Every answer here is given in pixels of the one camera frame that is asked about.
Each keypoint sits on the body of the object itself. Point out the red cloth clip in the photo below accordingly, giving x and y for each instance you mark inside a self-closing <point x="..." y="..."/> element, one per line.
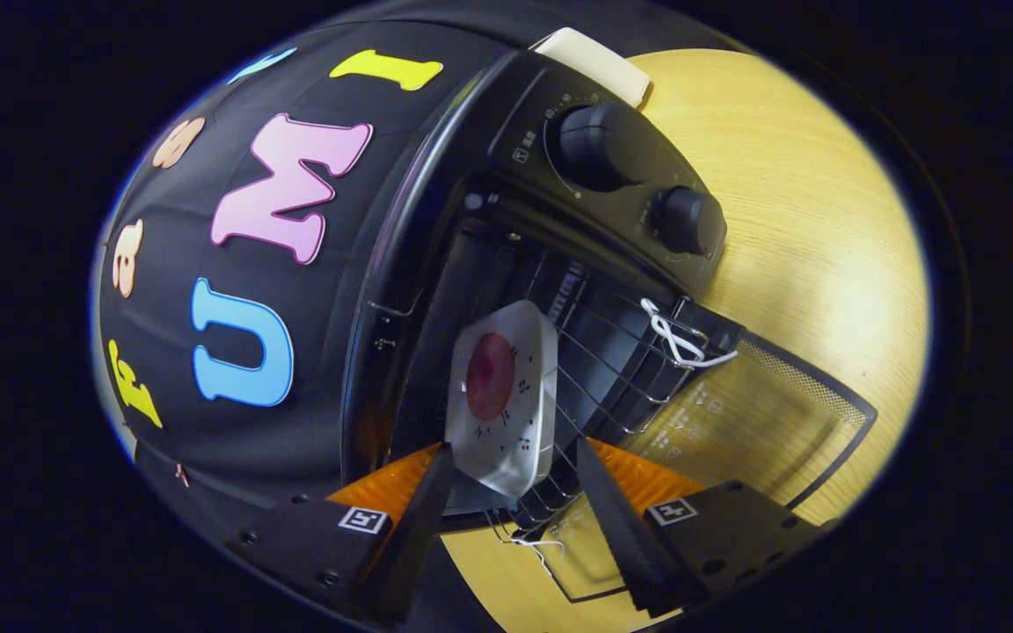
<point x="182" y="476"/>

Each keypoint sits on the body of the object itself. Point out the pink ham slice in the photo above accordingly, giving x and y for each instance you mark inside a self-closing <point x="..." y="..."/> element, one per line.
<point x="489" y="378"/>

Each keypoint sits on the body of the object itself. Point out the black toaster oven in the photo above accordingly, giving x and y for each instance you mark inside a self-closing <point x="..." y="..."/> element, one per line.
<point x="621" y="207"/>

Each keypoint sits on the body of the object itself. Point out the white square plate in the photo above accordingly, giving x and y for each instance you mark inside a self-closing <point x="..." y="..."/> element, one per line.
<point x="515" y="440"/>

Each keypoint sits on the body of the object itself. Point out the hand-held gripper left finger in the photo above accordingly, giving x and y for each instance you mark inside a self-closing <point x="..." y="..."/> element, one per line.
<point x="419" y="536"/>

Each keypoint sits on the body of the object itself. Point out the white pop-up toaster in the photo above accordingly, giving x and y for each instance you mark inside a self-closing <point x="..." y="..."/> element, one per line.
<point x="594" y="61"/>

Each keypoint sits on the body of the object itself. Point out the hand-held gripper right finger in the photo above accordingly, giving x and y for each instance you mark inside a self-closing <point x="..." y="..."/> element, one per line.
<point x="621" y="527"/>

